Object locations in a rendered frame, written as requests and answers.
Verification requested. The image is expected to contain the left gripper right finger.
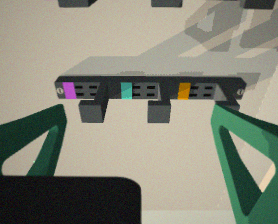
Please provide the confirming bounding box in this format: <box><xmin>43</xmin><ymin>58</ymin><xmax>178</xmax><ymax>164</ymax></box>
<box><xmin>210</xmin><ymin>104</ymin><xmax>278</xmax><ymax>224</ymax></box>

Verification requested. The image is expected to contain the beige wall panel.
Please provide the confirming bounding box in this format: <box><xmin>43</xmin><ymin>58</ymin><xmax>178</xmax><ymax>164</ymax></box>
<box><xmin>0</xmin><ymin>0</ymin><xmax>278</xmax><ymax>210</ymax></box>

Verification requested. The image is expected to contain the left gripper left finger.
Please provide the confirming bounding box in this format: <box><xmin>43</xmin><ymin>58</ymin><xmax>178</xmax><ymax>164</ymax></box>
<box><xmin>0</xmin><ymin>104</ymin><xmax>67</xmax><ymax>176</ymax></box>

